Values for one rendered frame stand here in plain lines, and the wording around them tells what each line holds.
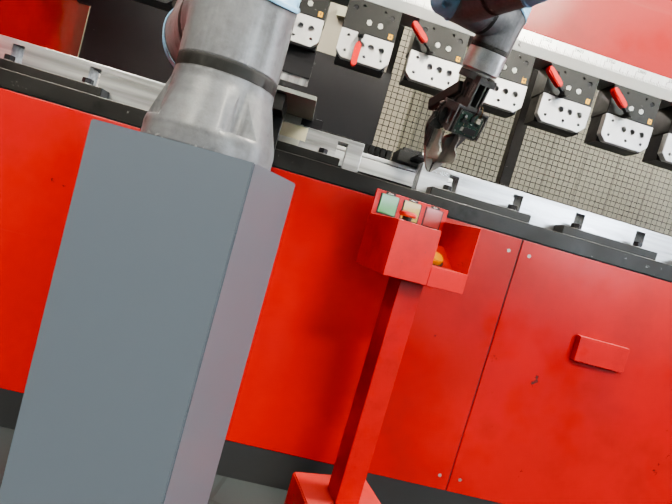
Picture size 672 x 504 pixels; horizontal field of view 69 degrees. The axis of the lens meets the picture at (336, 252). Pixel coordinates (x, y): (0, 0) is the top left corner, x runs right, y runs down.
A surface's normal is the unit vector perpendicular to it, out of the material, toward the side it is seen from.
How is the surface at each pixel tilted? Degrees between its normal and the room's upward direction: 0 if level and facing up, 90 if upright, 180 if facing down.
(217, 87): 73
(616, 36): 90
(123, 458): 90
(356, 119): 90
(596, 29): 90
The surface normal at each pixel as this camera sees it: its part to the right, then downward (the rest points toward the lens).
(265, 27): 0.62, 0.22
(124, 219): -0.14, 0.03
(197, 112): 0.07, -0.23
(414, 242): 0.32, 0.15
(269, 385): 0.08, 0.09
